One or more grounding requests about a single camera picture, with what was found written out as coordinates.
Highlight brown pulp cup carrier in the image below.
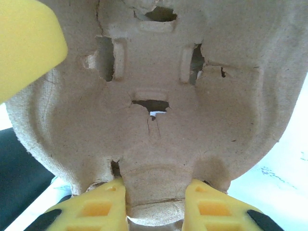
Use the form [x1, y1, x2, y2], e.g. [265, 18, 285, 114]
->
[4, 0, 308, 228]

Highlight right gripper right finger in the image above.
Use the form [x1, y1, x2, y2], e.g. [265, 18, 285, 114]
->
[182, 179, 286, 231]

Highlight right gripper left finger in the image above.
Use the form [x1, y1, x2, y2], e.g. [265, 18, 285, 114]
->
[24, 179, 128, 231]

